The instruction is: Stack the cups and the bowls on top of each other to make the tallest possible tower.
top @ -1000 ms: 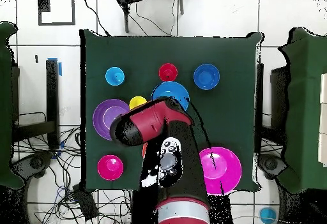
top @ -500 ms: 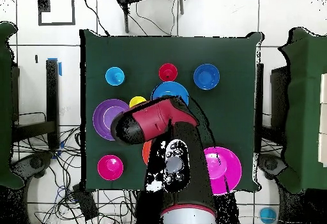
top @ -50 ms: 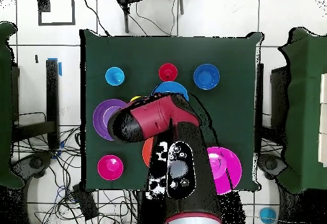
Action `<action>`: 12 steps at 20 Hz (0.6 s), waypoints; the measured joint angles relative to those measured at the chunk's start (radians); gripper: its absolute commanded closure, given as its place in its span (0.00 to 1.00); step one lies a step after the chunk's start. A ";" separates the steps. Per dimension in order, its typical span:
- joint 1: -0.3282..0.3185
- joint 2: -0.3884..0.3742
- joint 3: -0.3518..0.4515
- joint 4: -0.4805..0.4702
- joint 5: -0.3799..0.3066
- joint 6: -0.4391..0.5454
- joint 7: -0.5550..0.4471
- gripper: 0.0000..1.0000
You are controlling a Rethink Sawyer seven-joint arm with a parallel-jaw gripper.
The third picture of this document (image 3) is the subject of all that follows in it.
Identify large light blue bowl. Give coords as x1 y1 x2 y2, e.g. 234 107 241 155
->
152 80 189 102

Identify red cup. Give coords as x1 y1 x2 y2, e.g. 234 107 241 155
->
158 63 179 82

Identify orange bowl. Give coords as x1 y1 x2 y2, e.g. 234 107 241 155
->
142 137 155 168

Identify small dark blue bowl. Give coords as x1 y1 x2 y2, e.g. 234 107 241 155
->
193 63 220 91

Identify light blue cup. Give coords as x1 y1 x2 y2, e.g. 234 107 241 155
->
105 66 126 86

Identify dark green tablecloth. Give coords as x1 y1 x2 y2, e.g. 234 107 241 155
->
79 29 264 193

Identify purple bowl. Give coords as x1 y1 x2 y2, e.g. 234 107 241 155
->
92 98 128 141

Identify small crimson bowl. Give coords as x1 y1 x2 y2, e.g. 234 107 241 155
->
97 154 124 181

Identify large pink bowl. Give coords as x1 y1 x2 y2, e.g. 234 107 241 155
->
206 146 243 195

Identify black tripod stand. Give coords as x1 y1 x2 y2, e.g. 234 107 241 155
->
114 0 185 34

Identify blue tape strip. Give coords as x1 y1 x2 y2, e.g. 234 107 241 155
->
47 57 63 77

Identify black power strip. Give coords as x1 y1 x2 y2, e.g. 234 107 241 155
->
72 184 100 221

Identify side table with green cloth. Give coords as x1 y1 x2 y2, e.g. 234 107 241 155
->
0 21 24 190
277 27 327 194

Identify blue disc on floor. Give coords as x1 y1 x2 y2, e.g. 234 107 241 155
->
259 207 278 224

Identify white boxes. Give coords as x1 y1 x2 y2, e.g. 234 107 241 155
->
317 73 327 167

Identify tangle of black cables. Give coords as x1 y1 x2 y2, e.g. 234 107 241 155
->
12 126 139 224

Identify black metal frame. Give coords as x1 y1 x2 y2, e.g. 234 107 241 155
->
255 63 288 153
11 59 61 151

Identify dark square floor frame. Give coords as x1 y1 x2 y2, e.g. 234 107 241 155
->
37 0 76 26

